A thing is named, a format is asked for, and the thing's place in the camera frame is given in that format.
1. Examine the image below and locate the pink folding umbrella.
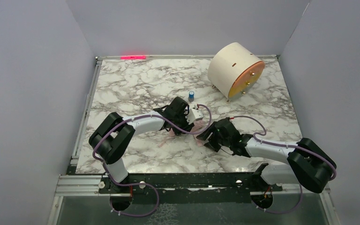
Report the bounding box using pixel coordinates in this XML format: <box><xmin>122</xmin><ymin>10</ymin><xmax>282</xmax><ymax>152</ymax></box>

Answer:
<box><xmin>158</xmin><ymin>120</ymin><xmax>205</xmax><ymax>148</ymax></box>

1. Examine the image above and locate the pink tape marker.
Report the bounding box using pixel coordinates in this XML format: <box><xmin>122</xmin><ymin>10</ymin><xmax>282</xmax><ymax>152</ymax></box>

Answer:
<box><xmin>120</xmin><ymin>55</ymin><xmax>146</xmax><ymax>60</ymax></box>

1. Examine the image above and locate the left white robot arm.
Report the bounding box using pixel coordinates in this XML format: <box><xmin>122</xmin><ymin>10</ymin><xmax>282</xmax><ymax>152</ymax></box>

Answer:
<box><xmin>89</xmin><ymin>97</ymin><xmax>203</xmax><ymax>183</ymax></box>

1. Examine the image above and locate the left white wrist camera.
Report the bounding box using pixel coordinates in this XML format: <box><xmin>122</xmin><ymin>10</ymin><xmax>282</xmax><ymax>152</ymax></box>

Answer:
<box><xmin>186</xmin><ymin>108</ymin><xmax>203</xmax><ymax>124</ymax></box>

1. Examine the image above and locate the beige cylindrical umbrella stand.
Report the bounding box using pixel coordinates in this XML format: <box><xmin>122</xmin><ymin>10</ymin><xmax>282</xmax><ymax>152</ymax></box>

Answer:
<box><xmin>207</xmin><ymin>42</ymin><xmax>265</xmax><ymax>101</ymax></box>

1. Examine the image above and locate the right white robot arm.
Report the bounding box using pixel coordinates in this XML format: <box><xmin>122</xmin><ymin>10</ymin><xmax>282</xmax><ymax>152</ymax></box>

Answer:
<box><xmin>196</xmin><ymin>118</ymin><xmax>337</xmax><ymax>193</ymax></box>

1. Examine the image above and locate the small blue cap bottle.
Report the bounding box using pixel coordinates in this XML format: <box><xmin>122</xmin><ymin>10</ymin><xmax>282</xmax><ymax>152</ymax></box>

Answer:
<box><xmin>188</xmin><ymin>91</ymin><xmax>195</xmax><ymax>102</ymax></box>

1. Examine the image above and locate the aluminium table frame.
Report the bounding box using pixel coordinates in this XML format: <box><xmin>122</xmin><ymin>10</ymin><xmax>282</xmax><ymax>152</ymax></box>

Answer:
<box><xmin>48</xmin><ymin>55</ymin><xmax>339</xmax><ymax>225</ymax></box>

